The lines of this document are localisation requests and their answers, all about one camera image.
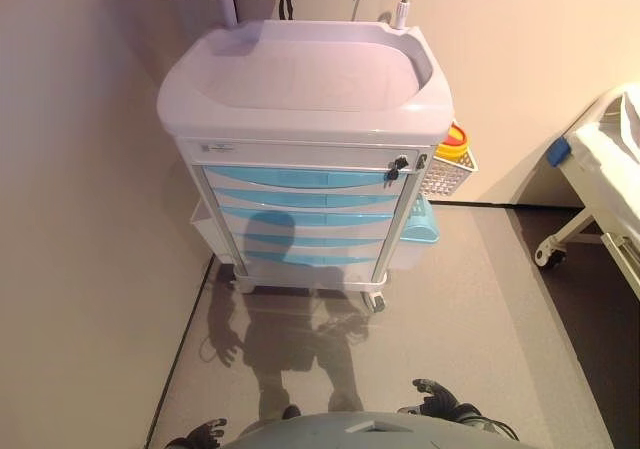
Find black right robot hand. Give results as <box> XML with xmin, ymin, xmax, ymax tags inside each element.
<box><xmin>397</xmin><ymin>377</ymin><xmax>474</xmax><ymax>423</ymax></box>

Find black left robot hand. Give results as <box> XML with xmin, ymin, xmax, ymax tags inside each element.
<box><xmin>179</xmin><ymin>417</ymin><xmax>229</xmax><ymax>449</ymax></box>

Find blue front cart drawer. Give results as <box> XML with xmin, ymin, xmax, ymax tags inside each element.
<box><xmin>203</xmin><ymin>165</ymin><xmax>407</xmax><ymax>190</ymax></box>
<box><xmin>212</xmin><ymin>187</ymin><xmax>401</xmax><ymax>209</ymax></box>
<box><xmin>229</xmin><ymin>228</ymin><xmax>391</xmax><ymax>250</ymax></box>
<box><xmin>219</xmin><ymin>206</ymin><xmax>396</xmax><ymax>230</ymax></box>

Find grey robot torso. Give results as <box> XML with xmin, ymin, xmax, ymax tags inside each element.
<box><xmin>219</xmin><ymin>411</ymin><xmax>544</xmax><ymax>449</ymax></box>

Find white cart caster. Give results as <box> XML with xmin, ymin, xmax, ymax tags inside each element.
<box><xmin>232</xmin><ymin>268</ymin><xmax>256</xmax><ymax>295</ymax></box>
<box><xmin>362</xmin><ymin>291</ymin><xmax>387</xmax><ymax>314</ymax></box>

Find white bin with blue lid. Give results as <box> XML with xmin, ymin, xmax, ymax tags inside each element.
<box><xmin>389</xmin><ymin>196</ymin><xmax>442</xmax><ymax>273</ymax></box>

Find white bed caster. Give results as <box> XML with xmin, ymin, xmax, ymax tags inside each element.
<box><xmin>533</xmin><ymin>241</ymin><xmax>569</xmax><ymax>270</ymax></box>

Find white perforated side basket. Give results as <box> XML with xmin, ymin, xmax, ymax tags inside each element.
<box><xmin>417</xmin><ymin>146</ymin><xmax>480</xmax><ymax>201</ymax></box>

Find black cart keys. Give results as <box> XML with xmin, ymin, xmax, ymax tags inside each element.
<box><xmin>383</xmin><ymin>156</ymin><xmax>409</xmax><ymax>181</ymax></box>

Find yellow sharps container red lid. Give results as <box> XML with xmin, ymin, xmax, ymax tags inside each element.
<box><xmin>433</xmin><ymin>121</ymin><xmax>474</xmax><ymax>163</ymax></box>

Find blue bed clip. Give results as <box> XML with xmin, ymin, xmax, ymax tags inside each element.
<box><xmin>546</xmin><ymin>137</ymin><xmax>574</xmax><ymax>167</ymax></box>

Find white hospital bed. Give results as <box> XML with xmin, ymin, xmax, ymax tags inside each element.
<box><xmin>509</xmin><ymin>82</ymin><xmax>640</xmax><ymax>298</ymax></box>

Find white medical cart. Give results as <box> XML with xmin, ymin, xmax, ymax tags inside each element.
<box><xmin>155</xmin><ymin>18</ymin><xmax>456</xmax><ymax>315</ymax></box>

